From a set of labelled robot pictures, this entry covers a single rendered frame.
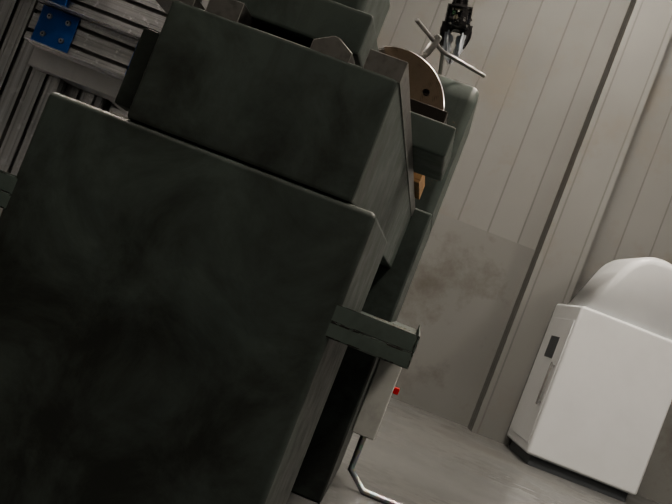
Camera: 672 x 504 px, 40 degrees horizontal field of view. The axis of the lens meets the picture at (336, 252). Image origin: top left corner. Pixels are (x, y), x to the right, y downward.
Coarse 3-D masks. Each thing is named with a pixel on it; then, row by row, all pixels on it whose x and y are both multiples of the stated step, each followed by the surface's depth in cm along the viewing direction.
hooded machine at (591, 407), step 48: (624, 288) 561; (576, 336) 555; (624, 336) 556; (528, 384) 608; (576, 384) 554; (624, 384) 555; (528, 432) 564; (576, 432) 554; (624, 432) 554; (576, 480) 557; (624, 480) 553
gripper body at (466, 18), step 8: (456, 0) 262; (464, 0) 263; (448, 8) 262; (456, 8) 262; (464, 8) 261; (472, 8) 260; (448, 16) 267; (456, 16) 262; (464, 16) 261; (448, 24) 263; (456, 24) 262; (464, 24) 261
